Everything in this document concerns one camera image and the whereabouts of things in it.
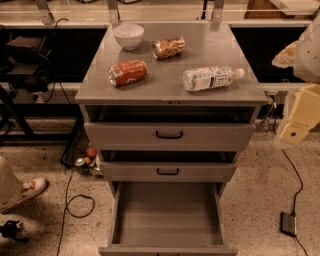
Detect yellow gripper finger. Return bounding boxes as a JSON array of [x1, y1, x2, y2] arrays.
[[272, 41, 297, 68], [279, 83, 320, 144]]

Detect clear plastic water bottle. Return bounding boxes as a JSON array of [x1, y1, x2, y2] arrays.
[[182, 66, 245, 92]]

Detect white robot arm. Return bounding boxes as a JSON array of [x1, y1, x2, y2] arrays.
[[272, 15, 320, 148]]

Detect grey drawer cabinet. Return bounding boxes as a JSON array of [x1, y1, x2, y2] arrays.
[[76, 22, 266, 256]]

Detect top grey drawer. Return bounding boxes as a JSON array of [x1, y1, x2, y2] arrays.
[[85, 106, 254, 151]]

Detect grey drawer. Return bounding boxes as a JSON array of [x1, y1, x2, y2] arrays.
[[85, 106, 254, 151], [99, 182, 237, 256], [100, 151, 236, 182]]

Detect bottom grey drawer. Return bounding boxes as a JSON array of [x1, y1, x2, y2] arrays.
[[99, 182, 237, 256]]

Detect middle grey drawer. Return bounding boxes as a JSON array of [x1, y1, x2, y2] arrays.
[[100, 151, 236, 182]]

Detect black power adapter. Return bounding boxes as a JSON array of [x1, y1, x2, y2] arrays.
[[280, 212, 297, 237]]

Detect gold crumpled can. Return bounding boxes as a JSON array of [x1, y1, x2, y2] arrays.
[[152, 37, 186, 59]]

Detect white ceramic bowl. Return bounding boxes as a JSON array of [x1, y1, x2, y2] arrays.
[[112, 24, 144, 50]]

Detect orange soda can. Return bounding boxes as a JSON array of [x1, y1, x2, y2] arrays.
[[108, 60, 147, 87]]

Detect orange ball on floor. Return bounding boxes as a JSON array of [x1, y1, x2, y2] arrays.
[[85, 146, 96, 159]]

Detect black equipment on left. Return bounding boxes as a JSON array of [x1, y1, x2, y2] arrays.
[[0, 25, 53, 103]]

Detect beige trouser leg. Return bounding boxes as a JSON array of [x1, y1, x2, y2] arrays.
[[0, 156, 23, 206]]

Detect black tripod piece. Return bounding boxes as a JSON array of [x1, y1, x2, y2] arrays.
[[0, 220, 29, 243]]

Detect black adapter cable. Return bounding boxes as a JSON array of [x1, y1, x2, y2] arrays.
[[281, 149, 310, 256]]

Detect black floor cable left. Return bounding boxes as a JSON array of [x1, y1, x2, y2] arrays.
[[55, 166, 96, 256]]

